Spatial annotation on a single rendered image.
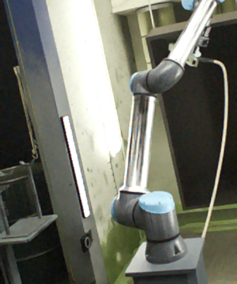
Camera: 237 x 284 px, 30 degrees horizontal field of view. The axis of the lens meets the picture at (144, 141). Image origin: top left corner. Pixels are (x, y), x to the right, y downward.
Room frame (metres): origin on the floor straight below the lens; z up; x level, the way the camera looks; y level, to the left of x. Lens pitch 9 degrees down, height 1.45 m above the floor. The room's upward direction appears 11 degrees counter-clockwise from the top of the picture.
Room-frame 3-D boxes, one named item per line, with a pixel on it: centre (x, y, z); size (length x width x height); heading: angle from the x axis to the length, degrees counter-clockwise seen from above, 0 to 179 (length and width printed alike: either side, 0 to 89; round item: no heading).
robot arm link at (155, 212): (1.86, 0.01, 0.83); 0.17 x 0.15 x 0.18; 40
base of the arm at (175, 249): (1.85, 0.00, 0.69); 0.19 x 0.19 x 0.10
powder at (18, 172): (3.30, 1.04, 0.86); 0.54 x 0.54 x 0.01
